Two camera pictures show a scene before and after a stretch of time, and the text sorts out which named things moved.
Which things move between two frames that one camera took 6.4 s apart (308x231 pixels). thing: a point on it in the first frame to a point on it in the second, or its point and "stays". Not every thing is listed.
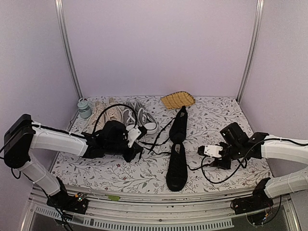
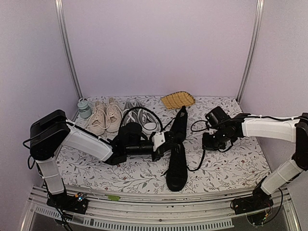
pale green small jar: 84,109 stays
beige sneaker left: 96,120 stays
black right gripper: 217,164 to 207,145
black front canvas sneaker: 177,174 stays
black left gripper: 136,149 to 162,149
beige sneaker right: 113,113 stays
